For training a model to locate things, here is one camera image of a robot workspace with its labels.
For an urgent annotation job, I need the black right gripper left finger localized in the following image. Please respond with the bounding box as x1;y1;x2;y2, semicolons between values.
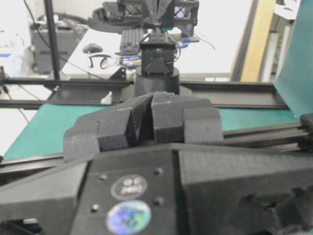
63;94;152;162

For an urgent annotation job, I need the black vertical stand pole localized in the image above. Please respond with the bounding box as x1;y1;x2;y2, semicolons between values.
44;0;60;81

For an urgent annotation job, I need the grey equipment case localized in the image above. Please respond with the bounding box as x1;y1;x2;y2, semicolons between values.
32;23;82;74

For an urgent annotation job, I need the black computer mouse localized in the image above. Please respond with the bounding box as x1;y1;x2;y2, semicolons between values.
82;43;103;54

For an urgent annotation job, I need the green table cloth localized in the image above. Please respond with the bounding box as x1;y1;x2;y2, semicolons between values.
0;104;297;159

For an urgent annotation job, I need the black keyboard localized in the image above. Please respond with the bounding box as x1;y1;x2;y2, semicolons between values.
120;28;144;52

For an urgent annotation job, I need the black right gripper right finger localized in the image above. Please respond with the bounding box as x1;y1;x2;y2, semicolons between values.
151;92;224;143

